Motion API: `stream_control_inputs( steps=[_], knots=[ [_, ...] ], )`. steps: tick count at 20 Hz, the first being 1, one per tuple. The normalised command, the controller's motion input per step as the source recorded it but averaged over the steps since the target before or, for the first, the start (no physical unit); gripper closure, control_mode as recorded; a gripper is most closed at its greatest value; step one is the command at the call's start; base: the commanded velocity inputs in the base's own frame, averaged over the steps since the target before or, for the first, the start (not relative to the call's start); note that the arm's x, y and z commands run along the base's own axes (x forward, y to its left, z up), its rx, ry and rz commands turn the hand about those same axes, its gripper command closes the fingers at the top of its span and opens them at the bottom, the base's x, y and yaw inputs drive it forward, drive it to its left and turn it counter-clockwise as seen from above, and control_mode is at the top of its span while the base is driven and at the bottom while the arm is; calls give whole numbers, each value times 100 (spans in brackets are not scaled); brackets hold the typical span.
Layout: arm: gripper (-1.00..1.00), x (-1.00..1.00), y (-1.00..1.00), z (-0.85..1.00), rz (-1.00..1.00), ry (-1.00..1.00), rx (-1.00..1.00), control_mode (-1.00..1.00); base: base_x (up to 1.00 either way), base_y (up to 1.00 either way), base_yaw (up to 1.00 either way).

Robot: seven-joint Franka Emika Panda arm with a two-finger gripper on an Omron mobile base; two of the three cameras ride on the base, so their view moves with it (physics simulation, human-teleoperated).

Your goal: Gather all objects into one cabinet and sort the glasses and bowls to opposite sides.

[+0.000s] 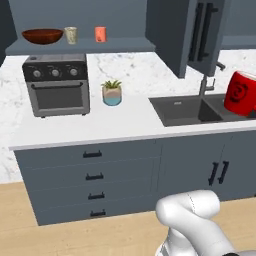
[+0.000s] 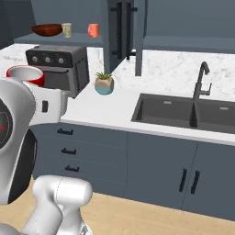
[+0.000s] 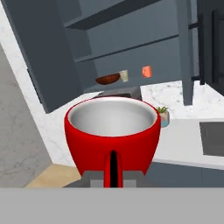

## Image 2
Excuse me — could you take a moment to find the coral orange mug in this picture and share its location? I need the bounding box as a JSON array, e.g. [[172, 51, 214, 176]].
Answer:
[[87, 23, 101, 39]]

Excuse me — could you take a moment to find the blue-grey base cabinet door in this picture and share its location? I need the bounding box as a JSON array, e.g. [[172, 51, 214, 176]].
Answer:
[[181, 140, 235, 222], [125, 131, 199, 211]]

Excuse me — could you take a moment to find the small potted succulent plant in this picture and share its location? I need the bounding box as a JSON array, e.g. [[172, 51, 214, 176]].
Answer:
[[94, 72, 116, 96]]

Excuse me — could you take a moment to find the red bowl with white inside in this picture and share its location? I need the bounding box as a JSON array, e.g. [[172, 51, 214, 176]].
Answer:
[[6, 64, 46, 88]]

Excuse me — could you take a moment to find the dark grey double sink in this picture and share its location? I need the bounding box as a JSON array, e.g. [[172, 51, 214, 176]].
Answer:
[[130, 93, 235, 136]]

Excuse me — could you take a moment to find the blue-grey drawer front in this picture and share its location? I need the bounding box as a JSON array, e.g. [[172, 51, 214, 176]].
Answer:
[[34, 135, 129, 169], [31, 122, 129, 150], [32, 157, 129, 185]]

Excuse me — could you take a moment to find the black base cabinet door handle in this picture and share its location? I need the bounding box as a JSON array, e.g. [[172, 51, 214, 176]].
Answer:
[[178, 167, 188, 194], [190, 170, 201, 196]]

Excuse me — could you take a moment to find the black tap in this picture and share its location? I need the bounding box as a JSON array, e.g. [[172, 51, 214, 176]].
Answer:
[[192, 61, 213, 102]]

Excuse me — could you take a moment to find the beige glass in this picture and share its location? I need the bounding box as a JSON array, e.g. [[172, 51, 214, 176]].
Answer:
[[62, 22, 73, 39]]

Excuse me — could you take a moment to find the black wall cabinet door handle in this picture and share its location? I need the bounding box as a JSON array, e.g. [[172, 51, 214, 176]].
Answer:
[[126, 2, 139, 62], [110, 2, 123, 61]]

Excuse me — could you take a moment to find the blue-grey wall cabinet door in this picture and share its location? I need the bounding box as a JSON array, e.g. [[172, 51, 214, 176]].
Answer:
[[101, 0, 128, 75], [125, 0, 149, 77]]

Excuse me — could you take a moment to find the dark red wooden bowl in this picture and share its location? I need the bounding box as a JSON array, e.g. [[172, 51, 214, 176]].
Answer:
[[30, 23, 64, 38]]

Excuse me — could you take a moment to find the black toaster oven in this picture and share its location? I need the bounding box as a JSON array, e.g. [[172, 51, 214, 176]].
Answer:
[[25, 44, 91, 99]]

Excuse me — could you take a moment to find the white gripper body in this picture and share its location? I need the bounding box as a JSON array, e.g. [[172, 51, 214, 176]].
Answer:
[[61, 90, 71, 120]]

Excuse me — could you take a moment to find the black drawer handle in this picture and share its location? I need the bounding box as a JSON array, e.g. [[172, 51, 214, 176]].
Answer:
[[56, 128, 74, 136], [64, 164, 81, 173], [61, 147, 78, 156]]

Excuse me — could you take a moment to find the open blue-grey wall cabinet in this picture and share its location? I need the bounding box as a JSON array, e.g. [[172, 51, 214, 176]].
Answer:
[[0, 0, 106, 50]]

